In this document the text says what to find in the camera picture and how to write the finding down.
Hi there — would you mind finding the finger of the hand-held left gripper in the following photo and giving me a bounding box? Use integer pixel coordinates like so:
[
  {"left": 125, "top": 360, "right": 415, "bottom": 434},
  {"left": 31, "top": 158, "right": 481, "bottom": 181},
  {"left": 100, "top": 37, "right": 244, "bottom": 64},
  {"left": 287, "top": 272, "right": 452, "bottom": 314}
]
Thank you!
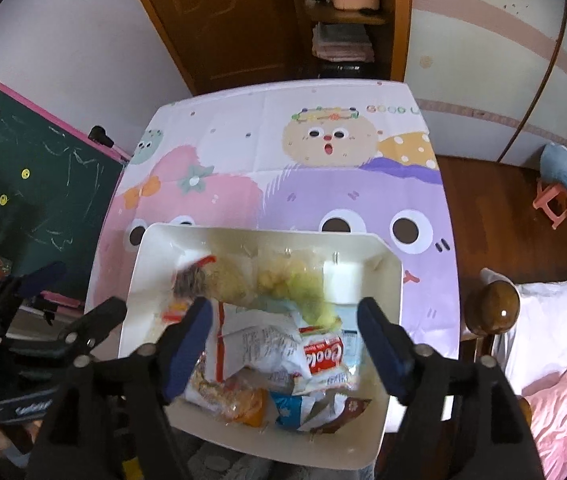
[
  {"left": 0, "top": 261, "right": 68, "bottom": 313},
  {"left": 6, "top": 296, "right": 128, "bottom": 358}
]

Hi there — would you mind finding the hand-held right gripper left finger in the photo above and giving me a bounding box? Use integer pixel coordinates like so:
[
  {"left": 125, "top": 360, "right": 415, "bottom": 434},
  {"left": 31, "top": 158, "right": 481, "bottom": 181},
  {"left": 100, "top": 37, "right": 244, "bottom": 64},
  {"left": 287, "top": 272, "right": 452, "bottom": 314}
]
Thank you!
[{"left": 26, "top": 296, "right": 214, "bottom": 480}]

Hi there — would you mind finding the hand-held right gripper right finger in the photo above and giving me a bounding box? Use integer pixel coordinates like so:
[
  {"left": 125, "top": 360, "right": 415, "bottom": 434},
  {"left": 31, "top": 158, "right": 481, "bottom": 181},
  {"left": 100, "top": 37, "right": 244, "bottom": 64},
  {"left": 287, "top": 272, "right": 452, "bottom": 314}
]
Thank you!
[{"left": 356, "top": 296, "right": 547, "bottom": 480}]

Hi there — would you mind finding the red white cookie packet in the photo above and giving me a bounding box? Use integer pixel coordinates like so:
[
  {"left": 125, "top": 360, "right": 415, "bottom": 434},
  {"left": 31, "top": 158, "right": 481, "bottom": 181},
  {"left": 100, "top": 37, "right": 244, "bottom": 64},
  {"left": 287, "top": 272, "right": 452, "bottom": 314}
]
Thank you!
[{"left": 298, "top": 326, "right": 359, "bottom": 393}]

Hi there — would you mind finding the long orange snack packet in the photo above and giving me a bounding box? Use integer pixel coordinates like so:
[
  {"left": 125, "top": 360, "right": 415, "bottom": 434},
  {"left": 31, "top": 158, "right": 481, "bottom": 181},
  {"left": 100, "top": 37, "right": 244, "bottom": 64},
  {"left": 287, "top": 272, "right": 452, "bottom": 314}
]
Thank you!
[{"left": 161, "top": 255, "right": 217, "bottom": 326}]

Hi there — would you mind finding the brown flower snack packet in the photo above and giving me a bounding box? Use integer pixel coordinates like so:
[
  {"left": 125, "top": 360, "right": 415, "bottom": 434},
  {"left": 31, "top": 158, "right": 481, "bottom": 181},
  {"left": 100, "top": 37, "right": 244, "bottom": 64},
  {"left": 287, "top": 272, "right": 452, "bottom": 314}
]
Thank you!
[{"left": 308, "top": 395, "right": 371, "bottom": 435}]

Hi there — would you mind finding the clear packet red edge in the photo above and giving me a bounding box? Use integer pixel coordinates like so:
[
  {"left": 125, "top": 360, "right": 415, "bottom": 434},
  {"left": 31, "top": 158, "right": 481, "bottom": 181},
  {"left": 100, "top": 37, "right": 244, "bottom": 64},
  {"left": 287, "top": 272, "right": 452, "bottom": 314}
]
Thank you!
[{"left": 216, "top": 305, "right": 314, "bottom": 381}]

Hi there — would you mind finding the clear bread packet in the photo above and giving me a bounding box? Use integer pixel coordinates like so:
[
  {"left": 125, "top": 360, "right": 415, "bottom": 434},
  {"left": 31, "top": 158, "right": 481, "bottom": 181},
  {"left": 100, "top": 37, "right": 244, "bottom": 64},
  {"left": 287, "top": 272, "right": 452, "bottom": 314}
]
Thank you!
[{"left": 184, "top": 360, "right": 270, "bottom": 427}]

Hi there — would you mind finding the white plastic bin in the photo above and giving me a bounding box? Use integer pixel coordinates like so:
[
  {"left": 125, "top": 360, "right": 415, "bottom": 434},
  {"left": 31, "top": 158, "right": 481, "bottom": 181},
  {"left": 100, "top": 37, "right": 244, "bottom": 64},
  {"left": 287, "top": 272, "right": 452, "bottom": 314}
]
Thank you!
[{"left": 118, "top": 222, "right": 404, "bottom": 471}]

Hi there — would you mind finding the clear bag of yellow puffs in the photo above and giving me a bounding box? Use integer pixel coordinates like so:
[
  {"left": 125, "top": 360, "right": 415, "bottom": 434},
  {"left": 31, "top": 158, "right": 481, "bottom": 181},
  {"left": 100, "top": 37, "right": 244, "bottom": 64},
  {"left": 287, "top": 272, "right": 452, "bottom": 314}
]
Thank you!
[{"left": 208, "top": 252, "right": 341, "bottom": 328}]

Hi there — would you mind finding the person's left hand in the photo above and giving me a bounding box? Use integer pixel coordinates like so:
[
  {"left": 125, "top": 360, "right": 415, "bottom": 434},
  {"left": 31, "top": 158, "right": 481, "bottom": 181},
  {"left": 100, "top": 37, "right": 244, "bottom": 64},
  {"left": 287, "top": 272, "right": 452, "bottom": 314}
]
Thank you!
[{"left": 0, "top": 420, "right": 39, "bottom": 463}]

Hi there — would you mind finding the round wooden bedpost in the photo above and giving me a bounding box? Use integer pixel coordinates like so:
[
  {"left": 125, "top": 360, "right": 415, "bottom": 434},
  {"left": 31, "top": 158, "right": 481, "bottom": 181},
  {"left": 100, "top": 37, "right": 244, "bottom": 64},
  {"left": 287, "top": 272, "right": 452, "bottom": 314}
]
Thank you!
[{"left": 465, "top": 280, "right": 521, "bottom": 346}]

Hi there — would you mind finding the black clamp knob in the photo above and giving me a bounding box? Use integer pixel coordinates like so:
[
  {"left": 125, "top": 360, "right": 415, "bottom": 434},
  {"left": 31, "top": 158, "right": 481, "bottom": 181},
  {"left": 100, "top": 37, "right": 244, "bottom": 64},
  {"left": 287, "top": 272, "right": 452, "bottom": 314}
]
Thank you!
[{"left": 88, "top": 125, "right": 114, "bottom": 148}]

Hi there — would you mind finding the white pillow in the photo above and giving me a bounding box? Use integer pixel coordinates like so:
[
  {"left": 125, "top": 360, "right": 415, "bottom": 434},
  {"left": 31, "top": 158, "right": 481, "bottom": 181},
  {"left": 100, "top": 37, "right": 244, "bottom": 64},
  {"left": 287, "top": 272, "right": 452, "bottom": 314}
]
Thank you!
[{"left": 481, "top": 270, "right": 567, "bottom": 396}]

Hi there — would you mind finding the pink plastic stool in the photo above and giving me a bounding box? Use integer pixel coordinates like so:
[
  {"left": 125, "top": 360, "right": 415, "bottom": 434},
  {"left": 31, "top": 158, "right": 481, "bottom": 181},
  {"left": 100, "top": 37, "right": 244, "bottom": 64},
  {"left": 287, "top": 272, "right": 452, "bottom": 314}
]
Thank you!
[{"left": 533, "top": 180, "right": 567, "bottom": 230}]

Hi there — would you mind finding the cartoon printed tablecloth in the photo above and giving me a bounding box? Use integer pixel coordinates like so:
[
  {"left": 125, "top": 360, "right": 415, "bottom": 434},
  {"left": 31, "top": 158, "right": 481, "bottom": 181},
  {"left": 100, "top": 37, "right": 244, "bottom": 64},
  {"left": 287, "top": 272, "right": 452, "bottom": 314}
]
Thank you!
[{"left": 86, "top": 79, "right": 460, "bottom": 433}]

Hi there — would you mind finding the pink stool with cushion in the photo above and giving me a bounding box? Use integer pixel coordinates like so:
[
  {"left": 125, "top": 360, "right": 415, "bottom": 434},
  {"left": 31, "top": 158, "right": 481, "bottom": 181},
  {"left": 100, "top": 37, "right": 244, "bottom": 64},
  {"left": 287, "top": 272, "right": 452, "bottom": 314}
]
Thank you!
[{"left": 539, "top": 142, "right": 567, "bottom": 222}]

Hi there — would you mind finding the floral wardrobe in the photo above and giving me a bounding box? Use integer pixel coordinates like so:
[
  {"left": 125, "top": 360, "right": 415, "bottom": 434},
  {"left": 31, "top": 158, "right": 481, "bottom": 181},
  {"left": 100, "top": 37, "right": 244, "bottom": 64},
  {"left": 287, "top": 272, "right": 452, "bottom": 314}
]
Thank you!
[{"left": 403, "top": 0, "right": 567, "bottom": 167}]

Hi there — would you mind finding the brown wooden door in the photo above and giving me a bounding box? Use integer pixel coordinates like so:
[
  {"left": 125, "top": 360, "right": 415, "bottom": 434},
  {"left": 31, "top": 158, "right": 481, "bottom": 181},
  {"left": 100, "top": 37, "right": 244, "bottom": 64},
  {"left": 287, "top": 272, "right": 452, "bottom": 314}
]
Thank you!
[{"left": 120, "top": 0, "right": 314, "bottom": 97}]

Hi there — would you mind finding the stack of folded towels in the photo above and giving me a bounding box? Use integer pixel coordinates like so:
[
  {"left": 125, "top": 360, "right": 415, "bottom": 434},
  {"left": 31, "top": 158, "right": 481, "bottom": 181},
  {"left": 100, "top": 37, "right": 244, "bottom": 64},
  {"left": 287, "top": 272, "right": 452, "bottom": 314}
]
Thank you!
[{"left": 312, "top": 22, "right": 375, "bottom": 62}]

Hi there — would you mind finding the wooden shelf unit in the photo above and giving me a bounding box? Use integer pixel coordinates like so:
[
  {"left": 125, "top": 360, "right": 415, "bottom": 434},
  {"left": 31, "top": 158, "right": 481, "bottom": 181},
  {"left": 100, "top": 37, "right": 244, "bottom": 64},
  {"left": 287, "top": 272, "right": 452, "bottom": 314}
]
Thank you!
[{"left": 288, "top": 0, "right": 414, "bottom": 83}]

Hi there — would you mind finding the green chalkboard pink frame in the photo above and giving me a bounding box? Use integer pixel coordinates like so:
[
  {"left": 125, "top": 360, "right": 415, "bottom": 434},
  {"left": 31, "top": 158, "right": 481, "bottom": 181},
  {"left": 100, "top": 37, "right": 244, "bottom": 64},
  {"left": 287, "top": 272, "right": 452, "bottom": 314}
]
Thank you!
[{"left": 0, "top": 79, "right": 130, "bottom": 306}]

